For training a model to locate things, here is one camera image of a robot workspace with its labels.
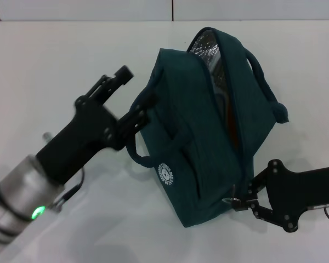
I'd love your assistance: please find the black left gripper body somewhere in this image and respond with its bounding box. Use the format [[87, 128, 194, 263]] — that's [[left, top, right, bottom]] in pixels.
[[35, 94, 124, 187]]

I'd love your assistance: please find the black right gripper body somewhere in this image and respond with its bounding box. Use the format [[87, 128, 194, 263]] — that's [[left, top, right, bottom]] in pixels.
[[262, 158, 329, 233]]

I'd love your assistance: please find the dark teal insulated lunch bag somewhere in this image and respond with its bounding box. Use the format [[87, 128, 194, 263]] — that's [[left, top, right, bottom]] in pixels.
[[126, 26, 290, 230]]

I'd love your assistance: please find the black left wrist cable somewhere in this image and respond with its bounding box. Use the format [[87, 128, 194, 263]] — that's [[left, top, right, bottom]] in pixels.
[[53, 167, 86, 211]]

